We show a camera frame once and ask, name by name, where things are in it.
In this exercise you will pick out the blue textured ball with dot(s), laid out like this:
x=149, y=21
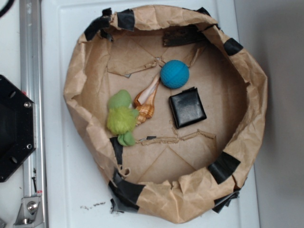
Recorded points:
x=174, y=74

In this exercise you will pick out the orange striped conch shell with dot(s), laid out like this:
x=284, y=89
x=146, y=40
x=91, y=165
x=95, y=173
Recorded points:
x=144, y=101

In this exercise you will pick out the green plush toy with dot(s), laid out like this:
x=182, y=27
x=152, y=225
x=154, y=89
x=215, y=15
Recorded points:
x=122, y=118

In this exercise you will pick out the black leather wallet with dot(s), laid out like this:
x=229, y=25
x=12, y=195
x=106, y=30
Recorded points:
x=187, y=108

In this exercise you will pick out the brown paper bin with tape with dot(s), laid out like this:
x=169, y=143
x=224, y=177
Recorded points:
x=174, y=174

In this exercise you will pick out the white tray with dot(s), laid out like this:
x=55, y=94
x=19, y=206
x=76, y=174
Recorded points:
x=78, y=196

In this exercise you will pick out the aluminium extrusion rail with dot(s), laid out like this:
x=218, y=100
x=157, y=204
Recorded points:
x=34, y=168

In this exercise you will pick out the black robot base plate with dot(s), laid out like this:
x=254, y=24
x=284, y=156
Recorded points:
x=16, y=128

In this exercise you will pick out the metal corner bracket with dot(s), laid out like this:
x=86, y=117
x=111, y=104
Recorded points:
x=30, y=214

